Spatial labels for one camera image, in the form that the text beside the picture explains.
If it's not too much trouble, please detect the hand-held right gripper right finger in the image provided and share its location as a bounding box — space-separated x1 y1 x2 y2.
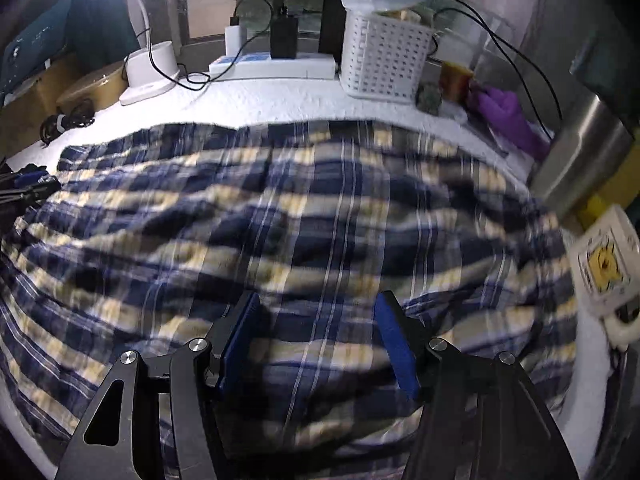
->
374 290 581 480

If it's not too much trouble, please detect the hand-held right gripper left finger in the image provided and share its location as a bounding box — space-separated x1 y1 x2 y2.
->
54 291 263 480

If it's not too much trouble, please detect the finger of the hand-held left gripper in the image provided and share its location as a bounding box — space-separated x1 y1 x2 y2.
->
0 180 62 213
10 162 51 186

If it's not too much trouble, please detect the blue plaid shirt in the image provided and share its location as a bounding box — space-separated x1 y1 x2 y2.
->
0 121 578 480

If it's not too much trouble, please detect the cardboard box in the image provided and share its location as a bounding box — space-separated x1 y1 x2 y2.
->
0 55 81 136

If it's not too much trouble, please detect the beige lidded container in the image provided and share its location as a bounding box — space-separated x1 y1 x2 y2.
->
56 60 128 113

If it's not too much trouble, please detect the teal screen tablet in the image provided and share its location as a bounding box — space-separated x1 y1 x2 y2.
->
0 0 77 106

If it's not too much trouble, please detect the white desk lamp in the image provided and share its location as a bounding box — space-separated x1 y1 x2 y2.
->
50 0 182 107

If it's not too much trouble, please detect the teal curtain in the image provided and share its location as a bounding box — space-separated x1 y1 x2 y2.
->
70 0 142 67

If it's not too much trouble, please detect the white cartoon print mug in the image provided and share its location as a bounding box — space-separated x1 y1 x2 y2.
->
567 205 640 351

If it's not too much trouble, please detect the yellow curtain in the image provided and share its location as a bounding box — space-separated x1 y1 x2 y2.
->
575 180 622 227

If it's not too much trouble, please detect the white charger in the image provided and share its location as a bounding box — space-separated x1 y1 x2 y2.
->
225 17 248 58

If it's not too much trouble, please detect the small dark figurine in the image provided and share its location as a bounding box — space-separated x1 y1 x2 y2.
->
417 85 443 113

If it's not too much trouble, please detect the purple cloth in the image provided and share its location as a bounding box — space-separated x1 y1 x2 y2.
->
467 86 551 161

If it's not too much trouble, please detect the white power strip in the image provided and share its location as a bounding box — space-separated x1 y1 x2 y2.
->
209 54 337 81

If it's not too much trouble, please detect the stainless steel tumbler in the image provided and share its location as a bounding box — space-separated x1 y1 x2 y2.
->
530 35 640 221

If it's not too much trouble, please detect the orange jar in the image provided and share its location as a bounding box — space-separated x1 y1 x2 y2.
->
439 60 475 106

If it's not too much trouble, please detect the black charger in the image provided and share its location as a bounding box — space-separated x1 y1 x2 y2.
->
270 7 299 59

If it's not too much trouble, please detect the white plastic basket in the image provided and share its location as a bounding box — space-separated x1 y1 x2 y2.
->
340 7 435 106

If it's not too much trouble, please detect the coiled black cable bundle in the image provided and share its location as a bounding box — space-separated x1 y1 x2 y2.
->
39 99 96 146

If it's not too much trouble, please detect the black lamp cable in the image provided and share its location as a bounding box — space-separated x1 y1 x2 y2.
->
135 30 212 92

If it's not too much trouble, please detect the long black charger cable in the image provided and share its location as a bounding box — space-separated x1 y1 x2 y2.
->
422 0 565 133

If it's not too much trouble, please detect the black window frame post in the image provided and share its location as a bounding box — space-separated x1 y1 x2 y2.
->
322 0 376 56

